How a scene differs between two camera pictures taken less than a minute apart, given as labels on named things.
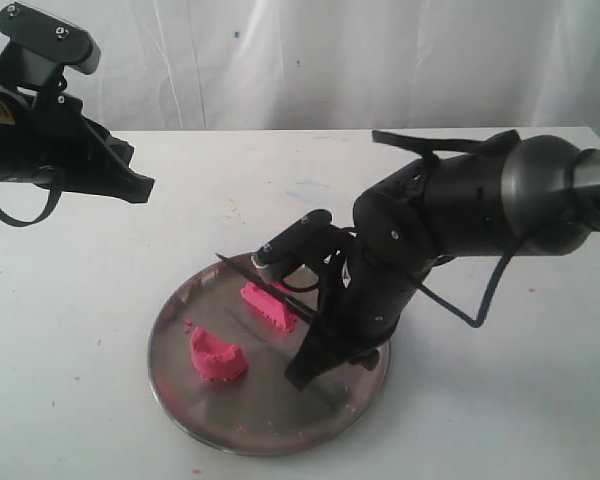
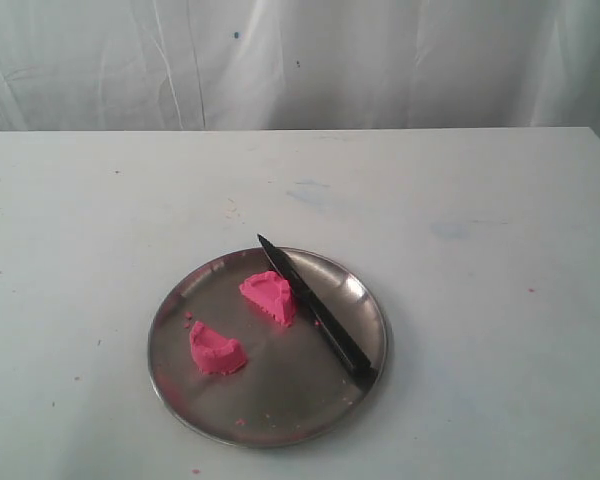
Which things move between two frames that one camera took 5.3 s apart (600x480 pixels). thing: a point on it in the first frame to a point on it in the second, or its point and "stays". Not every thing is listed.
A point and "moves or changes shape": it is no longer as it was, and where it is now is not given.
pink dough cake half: (281, 311) stays
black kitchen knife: (247, 264) moves or changes shape
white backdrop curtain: (226, 65) stays
